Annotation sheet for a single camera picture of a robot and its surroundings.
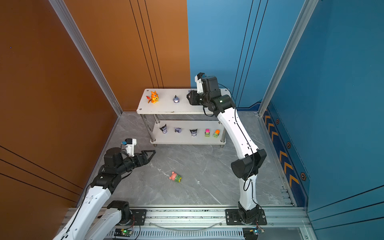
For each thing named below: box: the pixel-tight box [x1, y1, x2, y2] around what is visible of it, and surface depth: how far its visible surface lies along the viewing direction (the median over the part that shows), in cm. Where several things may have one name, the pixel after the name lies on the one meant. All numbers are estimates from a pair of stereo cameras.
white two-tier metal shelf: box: [136, 88, 226, 147], surface depth 96 cm
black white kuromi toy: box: [159, 123, 168, 134], surface depth 98 cm
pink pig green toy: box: [169, 171, 182, 183], surface depth 85 cm
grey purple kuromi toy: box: [189, 128, 198, 137], surface depth 96 cm
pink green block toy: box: [204, 128, 211, 138], surface depth 99 cm
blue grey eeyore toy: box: [173, 94, 180, 103], surface depth 77 cm
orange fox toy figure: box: [146, 90, 160, 104], surface depth 76 cm
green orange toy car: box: [213, 129, 221, 138], surface depth 98 cm
